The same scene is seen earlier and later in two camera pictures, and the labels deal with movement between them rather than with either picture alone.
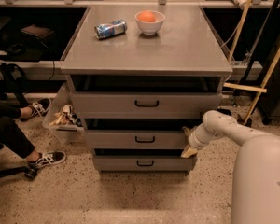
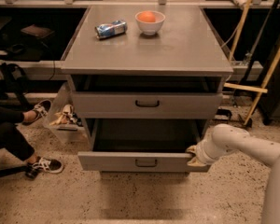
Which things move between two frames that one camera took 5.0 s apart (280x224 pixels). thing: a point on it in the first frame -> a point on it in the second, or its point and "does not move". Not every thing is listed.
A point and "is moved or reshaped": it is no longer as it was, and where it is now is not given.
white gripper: [194, 139] -> [203, 153]
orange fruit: [147, 16] does not move
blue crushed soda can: [105, 30] does not move
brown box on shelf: [37, 31] does not move
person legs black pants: [4, 132] does not move
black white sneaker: [48, 159] -> [49, 164]
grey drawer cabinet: [142, 77] does not move
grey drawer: [135, 139] is moved or reshaped
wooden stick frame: [260, 90] does not move
